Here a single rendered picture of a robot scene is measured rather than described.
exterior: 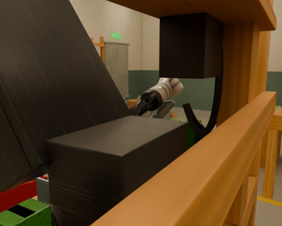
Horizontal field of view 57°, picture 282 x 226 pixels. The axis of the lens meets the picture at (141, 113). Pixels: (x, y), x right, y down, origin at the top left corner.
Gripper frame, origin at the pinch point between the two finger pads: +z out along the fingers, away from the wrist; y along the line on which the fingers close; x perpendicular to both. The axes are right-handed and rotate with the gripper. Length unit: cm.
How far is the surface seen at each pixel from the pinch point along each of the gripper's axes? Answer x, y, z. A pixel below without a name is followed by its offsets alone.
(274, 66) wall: 112, -128, -694
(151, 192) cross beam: 13, 38, 50
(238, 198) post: 42.1, 3.2, -2.7
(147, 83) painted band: -140, -473, -739
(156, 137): 10.1, 20.9, 25.0
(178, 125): 12.1, 18.5, 12.9
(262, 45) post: 16, 29, -57
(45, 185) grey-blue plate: -3.3, -21.9, 26.6
